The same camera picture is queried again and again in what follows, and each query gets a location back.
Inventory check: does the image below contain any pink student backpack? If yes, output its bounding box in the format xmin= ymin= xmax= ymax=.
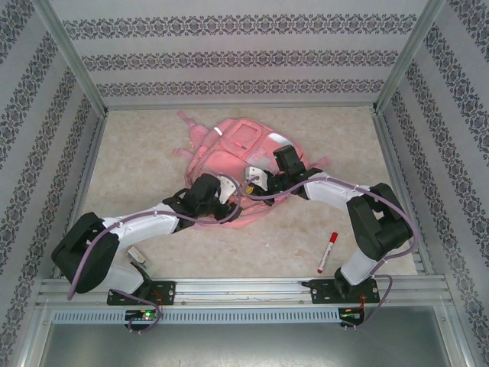
xmin=171 ymin=110 xmax=332 ymax=230

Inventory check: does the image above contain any small silver box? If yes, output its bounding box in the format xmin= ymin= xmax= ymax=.
xmin=125 ymin=247 xmax=152 ymax=268

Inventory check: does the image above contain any red whiteboard marker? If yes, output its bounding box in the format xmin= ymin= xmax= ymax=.
xmin=316 ymin=232 xmax=339 ymax=274

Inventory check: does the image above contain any left controller board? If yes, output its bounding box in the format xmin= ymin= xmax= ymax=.
xmin=125 ymin=308 xmax=157 ymax=322

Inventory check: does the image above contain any controller board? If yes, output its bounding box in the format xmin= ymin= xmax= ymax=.
xmin=125 ymin=308 xmax=157 ymax=322
xmin=339 ymin=307 xmax=366 ymax=326

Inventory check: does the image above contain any grey metal sheet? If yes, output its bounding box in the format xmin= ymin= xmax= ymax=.
xmin=36 ymin=323 xmax=469 ymax=367

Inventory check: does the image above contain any right controller board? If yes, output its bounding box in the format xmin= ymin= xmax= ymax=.
xmin=339 ymin=307 xmax=366 ymax=326

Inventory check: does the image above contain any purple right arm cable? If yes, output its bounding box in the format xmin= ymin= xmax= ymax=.
xmin=242 ymin=176 xmax=417 ymax=333

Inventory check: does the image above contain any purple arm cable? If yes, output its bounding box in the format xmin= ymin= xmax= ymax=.
xmin=242 ymin=176 xmax=417 ymax=333
xmin=67 ymin=174 xmax=245 ymax=334

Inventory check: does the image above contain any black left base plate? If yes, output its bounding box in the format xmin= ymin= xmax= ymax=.
xmin=106 ymin=280 xmax=177 ymax=307

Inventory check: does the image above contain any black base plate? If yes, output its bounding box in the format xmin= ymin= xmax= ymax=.
xmin=309 ymin=278 xmax=381 ymax=306
xmin=106 ymin=280 xmax=177 ymax=307

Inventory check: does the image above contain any aluminium mounting rail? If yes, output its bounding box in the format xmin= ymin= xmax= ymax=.
xmin=36 ymin=277 xmax=454 ymax=307

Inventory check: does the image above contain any grey slotted cable duct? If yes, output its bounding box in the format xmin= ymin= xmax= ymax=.
xmin=51 ymin=308 xmax=341 ymax=324

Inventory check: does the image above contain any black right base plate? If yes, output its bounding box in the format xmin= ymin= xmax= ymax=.
xmin=309 ymin=278 xmax=381 ymax=306

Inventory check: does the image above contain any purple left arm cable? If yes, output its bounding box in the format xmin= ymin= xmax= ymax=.
xmin=67 ymin=174 xmax=245 ymax=334

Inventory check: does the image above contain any aluminium frame post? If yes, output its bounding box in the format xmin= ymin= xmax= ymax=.
xmin=32 ymin=0 xmax=108 ymax=115
xmin=374 ymin=0 xmax=447 ymax=112

